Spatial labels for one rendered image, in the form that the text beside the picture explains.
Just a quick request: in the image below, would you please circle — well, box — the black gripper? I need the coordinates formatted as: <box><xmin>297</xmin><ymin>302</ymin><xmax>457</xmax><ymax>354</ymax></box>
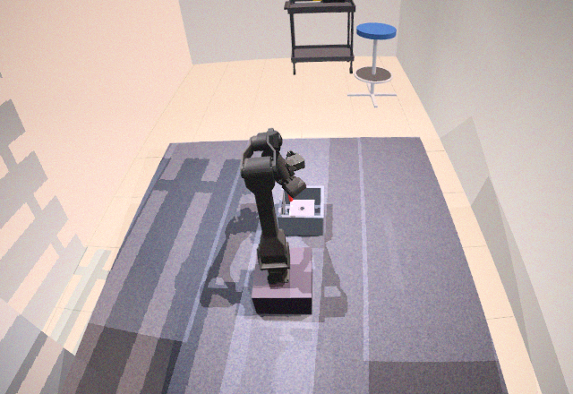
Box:
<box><xmin>276</xmin><ymin>160</ymin><xmax>307</xmax><ymax>198</ymax></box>

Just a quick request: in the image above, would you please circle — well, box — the white open square box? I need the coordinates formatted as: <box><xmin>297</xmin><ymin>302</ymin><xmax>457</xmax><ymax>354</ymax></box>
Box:
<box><xmin>278</xmin><ymin>186</ymin><xmax>324</xmax><ymax>236</ymax></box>

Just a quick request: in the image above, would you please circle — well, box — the white square plate with hole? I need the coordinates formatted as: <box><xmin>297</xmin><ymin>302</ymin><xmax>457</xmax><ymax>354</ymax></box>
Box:
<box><xmin>289</xmin><ymin>200</ymin><xmax>314</xmax><ymax>216</ymax></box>

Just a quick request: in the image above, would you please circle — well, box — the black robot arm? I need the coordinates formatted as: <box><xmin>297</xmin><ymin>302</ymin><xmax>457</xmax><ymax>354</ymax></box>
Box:
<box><xmin>240</xmin><ymin>127</ymin><xmax>305</xmax><ymax>284</ymax></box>

